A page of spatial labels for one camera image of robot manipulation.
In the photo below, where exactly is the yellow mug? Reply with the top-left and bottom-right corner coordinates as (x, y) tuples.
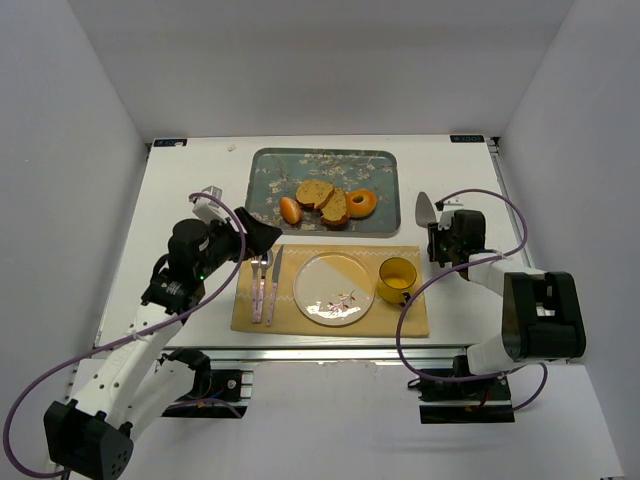
(377, 257), (418, 307)

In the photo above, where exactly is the round orange bread roll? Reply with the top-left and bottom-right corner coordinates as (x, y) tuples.
(280, 197), (303, 225)

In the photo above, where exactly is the blue label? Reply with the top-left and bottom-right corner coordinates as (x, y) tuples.
(153, 138), (188, 148)
(449, 134), (485, 143)

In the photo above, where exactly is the blue floral serving tray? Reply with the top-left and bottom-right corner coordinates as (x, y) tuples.
(245, 147), (401, 238)

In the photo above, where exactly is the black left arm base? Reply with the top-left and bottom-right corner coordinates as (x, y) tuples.
(155, 348), (249, 419)

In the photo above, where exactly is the small toasted bread slice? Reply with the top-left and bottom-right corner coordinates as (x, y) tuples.
(321, 187), (350, 226)

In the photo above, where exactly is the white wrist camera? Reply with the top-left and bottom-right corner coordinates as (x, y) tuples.
(189, 185), (224, 224)
(435, 197), (464, 231)

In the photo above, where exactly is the silver knife pink handle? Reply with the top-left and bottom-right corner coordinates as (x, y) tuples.
(266, 245), (284, 327)

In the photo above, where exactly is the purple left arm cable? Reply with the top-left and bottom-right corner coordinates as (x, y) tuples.
(2, 193), (248, 475)

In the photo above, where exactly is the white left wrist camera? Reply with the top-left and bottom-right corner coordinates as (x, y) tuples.
(189, 185), (224, 224)

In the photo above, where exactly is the blue label left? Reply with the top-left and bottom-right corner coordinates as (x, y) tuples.
(153, 138), (188, 148)

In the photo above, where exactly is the silver cake server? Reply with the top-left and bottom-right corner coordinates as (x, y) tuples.
(415, 191), (438, 229)

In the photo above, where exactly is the blue label right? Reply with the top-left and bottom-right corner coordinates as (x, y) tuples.
(449, 134), (485, 143)

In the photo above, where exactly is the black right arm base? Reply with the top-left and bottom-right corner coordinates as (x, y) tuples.
(407, 377), (515, 425)

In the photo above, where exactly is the silver fork pink handle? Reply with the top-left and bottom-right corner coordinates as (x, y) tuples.
(250, 256), (262, 323)

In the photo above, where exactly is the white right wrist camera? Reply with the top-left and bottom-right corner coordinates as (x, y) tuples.
(435, 197), (464, 231)

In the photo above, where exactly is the aluminium table rail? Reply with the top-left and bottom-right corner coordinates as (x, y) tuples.
(92, 343), (476, 363)

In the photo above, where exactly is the white and yellow plate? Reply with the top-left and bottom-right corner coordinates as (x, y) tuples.
(293, 252), (375, 328)

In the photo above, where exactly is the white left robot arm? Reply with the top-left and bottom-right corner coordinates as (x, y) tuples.
(44, 207), (282, 479)

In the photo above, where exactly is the orange bagel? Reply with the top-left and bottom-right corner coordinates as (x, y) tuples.
(346, 189), (377, 219)

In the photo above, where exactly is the silver spoon pink handle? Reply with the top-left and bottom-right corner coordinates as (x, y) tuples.
(254, 249), (274, 323)

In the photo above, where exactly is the large toasted bread slice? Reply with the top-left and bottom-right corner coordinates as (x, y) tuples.
(295, 179), (334, 210)

